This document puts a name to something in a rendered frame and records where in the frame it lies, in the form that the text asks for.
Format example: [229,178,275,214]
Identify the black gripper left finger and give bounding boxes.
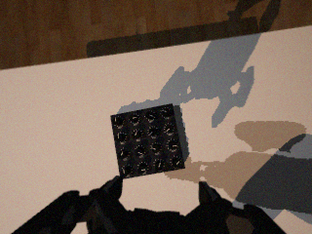
[11,175,139,234]

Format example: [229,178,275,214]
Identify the black knob box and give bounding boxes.
[110,103,185,179]

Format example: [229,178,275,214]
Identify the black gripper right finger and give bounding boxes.
[169,181,287,234]

